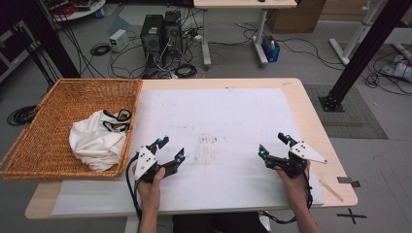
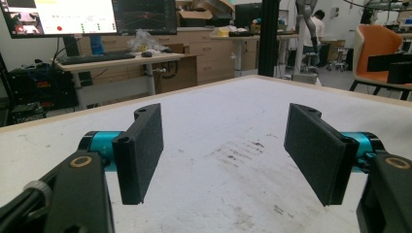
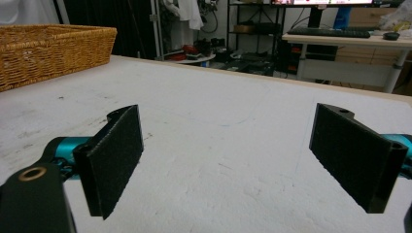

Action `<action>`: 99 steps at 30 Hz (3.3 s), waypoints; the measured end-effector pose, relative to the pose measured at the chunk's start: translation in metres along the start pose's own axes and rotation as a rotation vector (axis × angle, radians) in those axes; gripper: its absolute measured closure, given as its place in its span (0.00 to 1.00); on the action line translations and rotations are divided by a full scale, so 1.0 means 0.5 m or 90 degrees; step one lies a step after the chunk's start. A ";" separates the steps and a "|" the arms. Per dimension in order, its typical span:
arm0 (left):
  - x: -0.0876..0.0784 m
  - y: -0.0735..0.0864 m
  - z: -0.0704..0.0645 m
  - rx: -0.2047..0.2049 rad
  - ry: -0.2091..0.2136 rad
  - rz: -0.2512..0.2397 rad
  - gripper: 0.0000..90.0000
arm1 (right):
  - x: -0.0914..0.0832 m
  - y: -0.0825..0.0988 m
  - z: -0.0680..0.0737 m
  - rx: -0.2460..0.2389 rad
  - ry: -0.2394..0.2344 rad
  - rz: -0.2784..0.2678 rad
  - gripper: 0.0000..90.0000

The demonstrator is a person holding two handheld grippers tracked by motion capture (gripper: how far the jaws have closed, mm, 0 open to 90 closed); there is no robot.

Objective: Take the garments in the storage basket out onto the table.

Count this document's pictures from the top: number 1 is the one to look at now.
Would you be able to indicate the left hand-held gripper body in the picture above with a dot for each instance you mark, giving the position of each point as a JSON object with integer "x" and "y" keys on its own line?
{"x": 144, "y": 163}

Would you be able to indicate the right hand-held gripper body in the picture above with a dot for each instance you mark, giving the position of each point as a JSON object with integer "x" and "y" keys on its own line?
{"x": 302, "y": 152}

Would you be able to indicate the white garment with black trim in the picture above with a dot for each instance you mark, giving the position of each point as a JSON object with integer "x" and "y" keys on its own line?
{"x": 95, "y": 142}

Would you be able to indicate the orange wicker basket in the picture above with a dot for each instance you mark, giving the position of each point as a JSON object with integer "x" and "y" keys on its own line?
{"x": 48, "y": 145}

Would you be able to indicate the person's left hand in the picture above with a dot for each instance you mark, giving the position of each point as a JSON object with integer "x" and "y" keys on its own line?
{"x": 150, "y": 191}

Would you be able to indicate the person's right hand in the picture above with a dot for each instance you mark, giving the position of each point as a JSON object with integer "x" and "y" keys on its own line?
{"x": 296, "y": 189}

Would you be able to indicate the thin wooden stick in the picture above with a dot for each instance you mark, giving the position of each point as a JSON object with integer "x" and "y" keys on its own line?
{"x": 331, "y": 191}

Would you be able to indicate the grey tape piece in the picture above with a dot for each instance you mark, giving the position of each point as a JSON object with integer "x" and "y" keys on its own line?
{"x": 347, "y": 181}

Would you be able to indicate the white table mat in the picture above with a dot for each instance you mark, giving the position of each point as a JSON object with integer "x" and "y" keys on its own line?
{"x": 220, "y": 116}

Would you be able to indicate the grey floor mat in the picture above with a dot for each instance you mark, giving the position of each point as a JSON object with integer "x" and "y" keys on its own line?
{"x": 353, "y": 119}

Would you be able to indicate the white table leg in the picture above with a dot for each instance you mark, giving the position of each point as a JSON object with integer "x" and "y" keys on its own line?
{"x": 131, "y": 225}

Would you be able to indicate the person's dark trousers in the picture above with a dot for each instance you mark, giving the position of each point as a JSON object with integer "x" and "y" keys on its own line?
{"x": 213, "y": 224}

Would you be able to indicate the blue box with bottle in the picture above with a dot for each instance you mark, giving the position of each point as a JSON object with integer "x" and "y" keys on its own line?
{"x": 271, "y": 50}

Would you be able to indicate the black computer tower green label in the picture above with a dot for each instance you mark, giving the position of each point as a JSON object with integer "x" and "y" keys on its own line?
{"x": 151, "y": 39}

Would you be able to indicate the small white device box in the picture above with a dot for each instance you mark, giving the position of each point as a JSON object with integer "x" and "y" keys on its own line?
{"x": 118, "y": 40}

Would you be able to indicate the white metal stand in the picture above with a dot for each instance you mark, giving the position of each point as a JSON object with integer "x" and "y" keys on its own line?
{"x": 353, "y": 39}

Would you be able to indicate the brown cardboard box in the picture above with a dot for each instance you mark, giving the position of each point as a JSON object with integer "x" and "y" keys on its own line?
{"x": 296, "y": 16}

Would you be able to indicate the crumpled plastic bag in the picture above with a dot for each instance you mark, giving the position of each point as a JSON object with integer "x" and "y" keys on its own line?
{"x": 397, "y": 68}

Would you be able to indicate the wooden desk with white legs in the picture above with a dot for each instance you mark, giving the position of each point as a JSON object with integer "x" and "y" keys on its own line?
{"x": 243, "y": 3}

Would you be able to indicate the round white table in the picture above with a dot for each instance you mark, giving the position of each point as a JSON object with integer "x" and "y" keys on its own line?
{"x": 77, "y": 8}

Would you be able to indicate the grey shelf unit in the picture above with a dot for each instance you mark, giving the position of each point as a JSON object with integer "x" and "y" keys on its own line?
{"x": 14, "y": 48}

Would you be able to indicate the black metal post with base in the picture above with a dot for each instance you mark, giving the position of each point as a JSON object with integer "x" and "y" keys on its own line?
{"x": 366, "y": 53}

